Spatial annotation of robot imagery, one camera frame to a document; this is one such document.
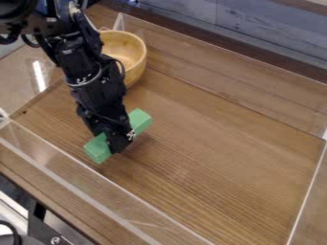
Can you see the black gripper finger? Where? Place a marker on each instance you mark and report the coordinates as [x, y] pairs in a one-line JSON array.
[[119, 138], [91, 120]]

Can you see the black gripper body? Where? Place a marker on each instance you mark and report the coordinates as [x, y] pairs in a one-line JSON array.
[[96, 80]]

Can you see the black metal table bracket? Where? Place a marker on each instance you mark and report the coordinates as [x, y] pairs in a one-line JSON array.
[[39, 230]]

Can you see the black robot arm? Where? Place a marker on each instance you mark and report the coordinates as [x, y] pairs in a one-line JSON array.
[[55, 25]]

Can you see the brown wooden bowl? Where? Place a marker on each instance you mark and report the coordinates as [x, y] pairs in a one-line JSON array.
[[127, 48]]

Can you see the green rectangular block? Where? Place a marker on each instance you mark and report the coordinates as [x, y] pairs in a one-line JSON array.
[[96, 148]]

